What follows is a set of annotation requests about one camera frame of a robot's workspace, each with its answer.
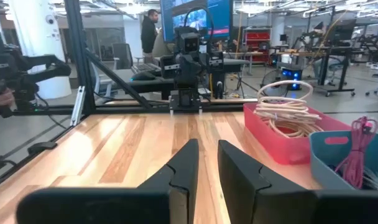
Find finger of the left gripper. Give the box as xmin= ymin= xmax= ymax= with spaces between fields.
xmin=190 ymin=55 xmax=205 ymax=90
xmin=175 ymin=55 xmax=191 ymax=90

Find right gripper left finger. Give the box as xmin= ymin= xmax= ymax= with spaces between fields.
xmin=16 ymin=138 xmax=200 ymax=224

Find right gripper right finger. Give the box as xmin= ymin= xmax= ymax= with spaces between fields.
xmin=217 ymin=139 xmax=378 ymax=224

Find thick cream cable coil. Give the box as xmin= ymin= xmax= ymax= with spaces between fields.
xmin=253 ymin=79 xmax=324 ymax=139
xmin=254 ymin=98 xmax=323 ymax=125

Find thin cream cable bundle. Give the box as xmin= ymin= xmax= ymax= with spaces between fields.
xmin=267 ymin=119 xmax=324 ymax=139

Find red braided cable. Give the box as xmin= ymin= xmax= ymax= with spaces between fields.
xmin=333 ymin=115 xmax=378 ymax=190

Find black keyboard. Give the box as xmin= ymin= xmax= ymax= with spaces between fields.
xmin=131 ymin=62 xmax=161 ymax=75

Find person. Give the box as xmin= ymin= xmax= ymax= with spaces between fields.
xmin=140 ymin=8 xmax=161 ymax=65

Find red storage shelf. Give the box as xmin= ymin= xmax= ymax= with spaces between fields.
xmin=241 ymin=26 xmax=273 ymax=63

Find teal plastic bin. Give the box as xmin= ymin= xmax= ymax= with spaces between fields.
xmin=309 ymin=129 xmax=378 ymax=191

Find round floor fan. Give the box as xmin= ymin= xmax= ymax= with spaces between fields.
xmin=259 ymin=68 xmax=290 ymax=98

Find pink plastic bin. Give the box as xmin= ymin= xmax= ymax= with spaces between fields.
xmin=242 ymin=102 xmax=352 ymax=166

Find black office chair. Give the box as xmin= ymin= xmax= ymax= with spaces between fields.
xmin=112 ymin=42 xmax=134 ymax=71

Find computer tower blue lights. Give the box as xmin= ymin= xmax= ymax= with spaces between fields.
xmin=280 ymin=67 xmax=304 ymax=91

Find white chair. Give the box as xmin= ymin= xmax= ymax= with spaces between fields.
xmin=90 ymin=62 xmax=114 ymax=101

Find black table clamp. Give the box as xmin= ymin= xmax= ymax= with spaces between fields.
xmin=26 ymin=141 xmax=58 ymax=156

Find black standing desk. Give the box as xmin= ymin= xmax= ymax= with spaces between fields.
xmin=275 ymin=45 xmax=357 ymax=98

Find black monitor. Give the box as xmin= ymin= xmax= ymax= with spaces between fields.
xmin=328 ymin=18 xmax=357 ymax=48

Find person's hand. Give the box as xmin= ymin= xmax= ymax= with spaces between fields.
xmin=0 ymin=87 xmax=16 ymax=113

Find white column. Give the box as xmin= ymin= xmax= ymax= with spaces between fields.
xmin=7 ymin=0 xmax=73 ymax=100

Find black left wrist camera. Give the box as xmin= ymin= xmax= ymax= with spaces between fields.
xmin=178 ymin=30 xmax=200 ymax=54

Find black camera cable loop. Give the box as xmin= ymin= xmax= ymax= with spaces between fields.
xmin=183 ymin=6 xmax=215 ymax=46

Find large wall screen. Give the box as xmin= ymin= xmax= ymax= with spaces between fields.
xmin=159 ymin=0 xmax=234 ymax=44

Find grey braided cable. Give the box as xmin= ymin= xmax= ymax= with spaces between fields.
xmin=361 ymin=166 xmax=378 ymax=190

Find black rig frame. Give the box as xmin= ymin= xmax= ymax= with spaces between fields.
xmin=0 ymin=0 xmax=261 ymax=191

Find silver metal bracket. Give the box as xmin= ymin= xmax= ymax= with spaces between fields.
xmin=70 ymin=85 xmax=86 ymax=128

